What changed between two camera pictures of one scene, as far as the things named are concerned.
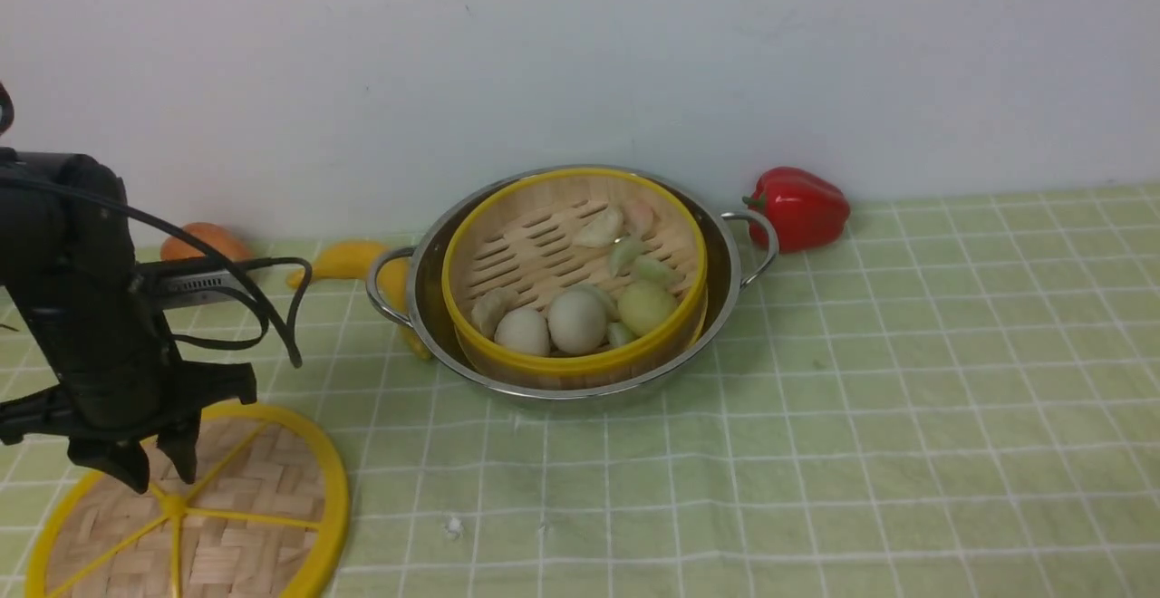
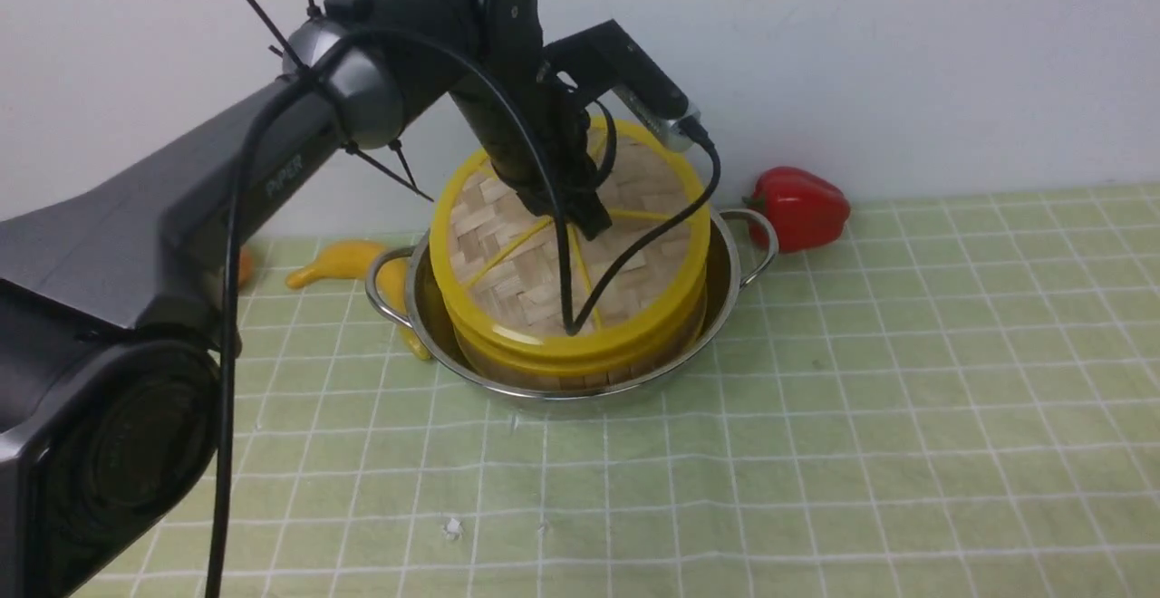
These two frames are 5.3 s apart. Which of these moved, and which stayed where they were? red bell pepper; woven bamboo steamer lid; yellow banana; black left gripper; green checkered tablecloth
Moved: black left gripper; woven bamboo steamer lid
Stayed: red bell pepper; green checkered tablecloth; yellow banana
